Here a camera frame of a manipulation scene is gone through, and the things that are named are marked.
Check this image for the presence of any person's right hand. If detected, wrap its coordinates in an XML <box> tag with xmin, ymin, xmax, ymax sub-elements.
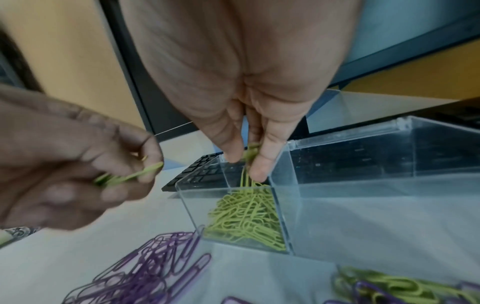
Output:
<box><xmin>117</xmin><ymin>0</ymin><xmax>363</xmax><ymax>182</ymax></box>

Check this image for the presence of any person's left hand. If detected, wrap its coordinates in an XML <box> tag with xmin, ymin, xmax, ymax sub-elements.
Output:
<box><xmin>0</xmin><ymin>84</ymin><xmax>166</xmax><ymax>231</ymax></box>

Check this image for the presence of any single green paper clip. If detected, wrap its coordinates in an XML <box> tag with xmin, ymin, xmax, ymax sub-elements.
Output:
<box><xmin>241</xmin><ymin>142</ymin><xmax>264</xmax><ymax>163</ymax></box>
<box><xmin>93</xmin><ymin>161</ymin><xmax>166</xmax><ymax>187</ymax></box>

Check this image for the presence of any pile of mixed paper clips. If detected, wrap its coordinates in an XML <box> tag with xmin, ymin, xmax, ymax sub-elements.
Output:
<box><xmin>61</xmin><ymin>231</ymin><xmax>480</xmax><ymax>304</ymax></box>

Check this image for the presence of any heap of green paper clips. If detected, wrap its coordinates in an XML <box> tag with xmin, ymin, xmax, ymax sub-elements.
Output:
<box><xmin>204</xmin><ymin>166</ymin><xmax>290</xmax><ymax>253</ymax></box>

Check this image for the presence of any black computer monitor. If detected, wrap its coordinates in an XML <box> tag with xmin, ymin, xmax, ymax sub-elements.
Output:
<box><xmin>100</xmin><ymin>0</ymin><xmax>480</xmax><ymax>140</ymax></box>

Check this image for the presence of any black keyboard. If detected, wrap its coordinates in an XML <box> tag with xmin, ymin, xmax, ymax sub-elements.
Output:
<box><xmin>160</xmin><ymin>105</ymin><xmax>480</xmax><ymax>192</ymax></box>

